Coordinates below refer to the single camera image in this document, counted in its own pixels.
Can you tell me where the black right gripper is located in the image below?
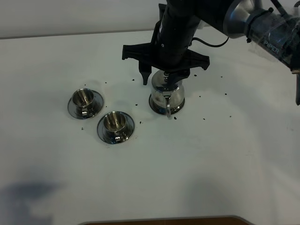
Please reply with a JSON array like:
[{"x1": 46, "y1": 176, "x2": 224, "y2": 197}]
[{"x1": 122, "y1": 0, "x2": 210, "y2": 90}]

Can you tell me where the stainless steel teapot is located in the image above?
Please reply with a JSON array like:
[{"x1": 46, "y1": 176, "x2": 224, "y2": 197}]
[{"x1": 151, "y1": 70, "x2": 185, "y2": 118}]

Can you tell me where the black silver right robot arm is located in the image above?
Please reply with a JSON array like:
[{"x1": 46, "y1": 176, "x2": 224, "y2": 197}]
[{"x1": 122, "y1": 0, "x2": 300, "y2": 84}]

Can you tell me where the steel teapot saucer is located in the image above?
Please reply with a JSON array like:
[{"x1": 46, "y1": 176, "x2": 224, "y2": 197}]
[{"x1": 149, "y1": 95, "x2": 185, "y2": 115}]

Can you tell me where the near steel cup saucer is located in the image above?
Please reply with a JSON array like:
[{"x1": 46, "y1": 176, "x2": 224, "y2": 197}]
[{"x1": 97, "y1": 112, "x2": 135, "y2": 144}]

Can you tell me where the steel cup saucer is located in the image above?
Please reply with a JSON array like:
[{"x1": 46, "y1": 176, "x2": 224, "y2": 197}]
[
  {"x1": 67, "y1": 90, "x2": 104, "y2": 120},
  {"x1": 97, "y1": 112, "x2": 135, "y2": 144}
]

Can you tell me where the near steel teacup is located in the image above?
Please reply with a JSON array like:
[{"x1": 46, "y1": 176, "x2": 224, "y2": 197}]
[{"x1": 103, "y1": 111, "x2": 127, "y2": 144}]

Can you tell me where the steel teacup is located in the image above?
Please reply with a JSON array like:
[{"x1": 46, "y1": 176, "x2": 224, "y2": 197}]
[
  {"x1": 103, "y1": 111, "x2": 127, "y2": 144},
  {"x1": 71, "y1": 88, "x2": 95, "y2": 116}
]

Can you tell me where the far steel cup saucer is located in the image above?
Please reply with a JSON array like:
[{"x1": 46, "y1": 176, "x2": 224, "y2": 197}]
[{"x1": 67, "y1": 90, "x2": 104, "y2": 120}]

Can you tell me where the far steel teacup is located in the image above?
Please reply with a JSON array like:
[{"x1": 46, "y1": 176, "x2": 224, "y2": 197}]
[{"x1": 71, "y1": 88, "x2": 95, "y2": 116}]

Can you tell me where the black right camera cable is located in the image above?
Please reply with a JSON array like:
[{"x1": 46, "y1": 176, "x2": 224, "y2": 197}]
[{"x1": 191, "y1": 36, "x2": 229, "y2": 47}]

